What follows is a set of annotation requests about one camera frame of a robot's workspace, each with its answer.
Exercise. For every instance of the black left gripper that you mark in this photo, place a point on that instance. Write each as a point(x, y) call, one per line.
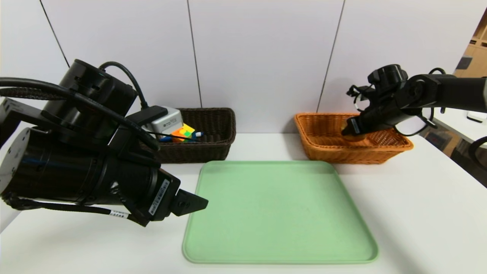
point(163, 196)

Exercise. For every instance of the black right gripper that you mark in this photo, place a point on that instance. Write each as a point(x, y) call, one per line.
point(354, 126)

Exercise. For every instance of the cream puff pastry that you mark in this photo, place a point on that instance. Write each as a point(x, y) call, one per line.
point(355, 137)

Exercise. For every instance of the colourful puzzle cube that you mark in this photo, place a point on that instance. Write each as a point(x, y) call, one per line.
point(184, 133)

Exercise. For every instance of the white marker with blue cap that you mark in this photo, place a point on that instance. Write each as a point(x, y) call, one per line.
point(199, 134)

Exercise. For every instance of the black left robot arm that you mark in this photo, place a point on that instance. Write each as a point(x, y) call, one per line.
point(57, 171)

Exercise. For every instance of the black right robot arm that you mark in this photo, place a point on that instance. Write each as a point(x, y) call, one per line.
point(449, 91)

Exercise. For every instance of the orange wicker basket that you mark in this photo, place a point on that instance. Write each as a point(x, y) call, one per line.
point(327, 148)

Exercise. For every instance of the dark brown wicker basket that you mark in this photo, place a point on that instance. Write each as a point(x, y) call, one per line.
point(213, 129)

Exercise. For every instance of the light green plastic tray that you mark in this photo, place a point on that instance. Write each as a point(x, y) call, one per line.
point(266, 220)

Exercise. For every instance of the white side table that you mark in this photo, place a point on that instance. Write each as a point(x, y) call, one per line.
point(464, 129)

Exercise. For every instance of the white flat device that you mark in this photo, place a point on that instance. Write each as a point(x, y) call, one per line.
point(475, 117)

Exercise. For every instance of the wooden shelf unit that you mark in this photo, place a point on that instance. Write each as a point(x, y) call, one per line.
point(475, 45)

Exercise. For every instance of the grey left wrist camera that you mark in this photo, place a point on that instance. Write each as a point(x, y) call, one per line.
point(167, 121)

